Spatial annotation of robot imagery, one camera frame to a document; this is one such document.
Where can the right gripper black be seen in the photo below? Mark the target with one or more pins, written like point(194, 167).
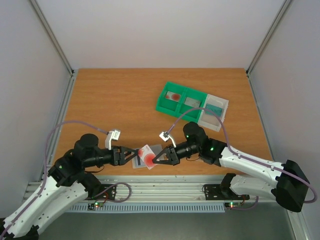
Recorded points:
point(172, 155)

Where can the card with red circles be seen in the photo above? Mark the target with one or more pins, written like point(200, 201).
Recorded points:
point(172, 96)

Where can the grey card in bin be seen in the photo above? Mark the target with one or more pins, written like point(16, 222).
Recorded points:
point(194, 103)

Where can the teal credit card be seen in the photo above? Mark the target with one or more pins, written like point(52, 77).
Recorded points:
point(215, 109)

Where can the slotted grey cable duct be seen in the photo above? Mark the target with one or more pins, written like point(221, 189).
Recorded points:
point(137, 208)

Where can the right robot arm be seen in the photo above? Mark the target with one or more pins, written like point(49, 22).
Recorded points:
point(284, 183)

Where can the left aluminium frame post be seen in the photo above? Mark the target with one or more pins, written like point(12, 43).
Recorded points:
point(44, 22)

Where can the red credit card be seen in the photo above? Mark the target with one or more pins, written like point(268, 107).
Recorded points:
point(147, 153)

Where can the right aluminium frame post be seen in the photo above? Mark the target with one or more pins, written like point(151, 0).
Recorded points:
point(269, 34)

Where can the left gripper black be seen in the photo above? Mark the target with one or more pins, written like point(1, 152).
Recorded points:
point(121, 160)

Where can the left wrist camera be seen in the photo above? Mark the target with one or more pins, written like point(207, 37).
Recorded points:
point(112, 135)

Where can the small circuit board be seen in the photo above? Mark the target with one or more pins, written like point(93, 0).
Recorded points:
point(233, 205)
point(94, 206)

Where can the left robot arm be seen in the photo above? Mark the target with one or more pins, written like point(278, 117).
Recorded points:
point(66, 183)

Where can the left small circuit board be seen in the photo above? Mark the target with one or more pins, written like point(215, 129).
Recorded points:
point(94, 206)

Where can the green two-compartment bin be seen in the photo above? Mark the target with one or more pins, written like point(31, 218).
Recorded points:
point(176, 109)

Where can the white translucent bin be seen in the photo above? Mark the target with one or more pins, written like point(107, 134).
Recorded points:
point(209, 119)

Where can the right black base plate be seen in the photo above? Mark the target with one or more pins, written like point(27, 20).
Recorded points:
point(213, 192)

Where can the aluminium front rail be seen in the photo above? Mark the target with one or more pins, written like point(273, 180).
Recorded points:
point(164, 188)

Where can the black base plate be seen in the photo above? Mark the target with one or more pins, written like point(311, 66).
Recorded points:
point(105, 191)
point(213, 192)

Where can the aluminium frame post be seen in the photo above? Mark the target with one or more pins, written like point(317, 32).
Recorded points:
point(269, 34)
point(44, 22)

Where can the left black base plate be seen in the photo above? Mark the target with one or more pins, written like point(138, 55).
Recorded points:
point(105, 191)

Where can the beige leather card holder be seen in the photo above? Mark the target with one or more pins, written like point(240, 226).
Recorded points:
point(145, 156)

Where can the right small circuit board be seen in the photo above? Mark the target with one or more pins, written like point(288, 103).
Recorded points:
point(233, 205)

